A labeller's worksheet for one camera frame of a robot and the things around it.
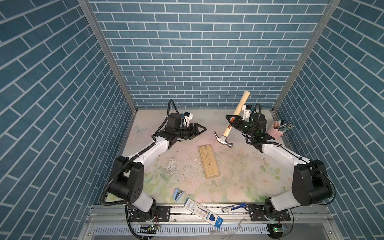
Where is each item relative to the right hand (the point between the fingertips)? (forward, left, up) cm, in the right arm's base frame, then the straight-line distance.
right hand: (228, 117), depth 82 cm
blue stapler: (-36, +25, -24) cm, 50 cm away
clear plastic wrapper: (-50, -1, -26) cm, 57 cm away
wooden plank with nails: (-17, +9, -22) cm, 29 cm away
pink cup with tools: (+7, -35, -15) cm, 39 cm away
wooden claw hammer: (+1, -5, +3) cm, 6 cm away
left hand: (-8, +11, -4) cm, 15 cm away
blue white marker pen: (-40, -2, -25) cm, 47 cm away
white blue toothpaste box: (-42, +14, -24) cm, 50 cm away
